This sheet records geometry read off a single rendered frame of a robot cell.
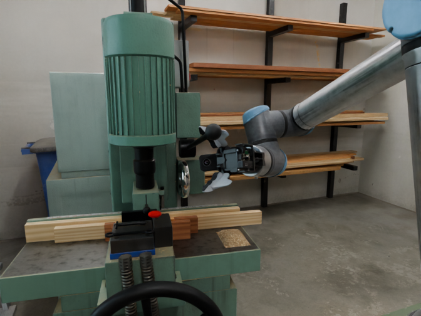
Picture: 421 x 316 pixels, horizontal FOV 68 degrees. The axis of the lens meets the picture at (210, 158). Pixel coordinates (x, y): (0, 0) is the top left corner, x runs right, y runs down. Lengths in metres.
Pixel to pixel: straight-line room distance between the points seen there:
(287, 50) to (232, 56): 0.69
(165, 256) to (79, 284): 0.23
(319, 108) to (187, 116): 0.41
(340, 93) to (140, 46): 0.51
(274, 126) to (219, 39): 2.57
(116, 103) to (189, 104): 0.32
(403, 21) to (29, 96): 2.96
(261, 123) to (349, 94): 0.26
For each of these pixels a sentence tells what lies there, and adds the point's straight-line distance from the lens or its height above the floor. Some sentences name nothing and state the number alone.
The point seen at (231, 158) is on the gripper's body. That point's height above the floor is 1.13.
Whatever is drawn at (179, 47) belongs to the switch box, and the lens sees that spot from 1.15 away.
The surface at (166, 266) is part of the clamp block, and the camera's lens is 0.69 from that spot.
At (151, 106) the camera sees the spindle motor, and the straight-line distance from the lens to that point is 0.78.
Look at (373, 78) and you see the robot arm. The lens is 0.81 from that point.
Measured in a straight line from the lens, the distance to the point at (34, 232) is 0.98.
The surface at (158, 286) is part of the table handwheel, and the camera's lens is 0.60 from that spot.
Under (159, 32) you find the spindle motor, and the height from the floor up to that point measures 1.43.
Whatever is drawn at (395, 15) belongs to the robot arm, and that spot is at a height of 1.40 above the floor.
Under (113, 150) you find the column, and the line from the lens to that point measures 1.05.
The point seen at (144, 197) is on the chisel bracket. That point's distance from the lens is 0.85.
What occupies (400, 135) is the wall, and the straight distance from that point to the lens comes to 4.32.
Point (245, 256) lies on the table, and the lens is 0.83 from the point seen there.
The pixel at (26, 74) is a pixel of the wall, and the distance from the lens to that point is 3.21.
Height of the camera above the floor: 1.28
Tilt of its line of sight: 11 degrees down
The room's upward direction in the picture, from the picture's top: straight up
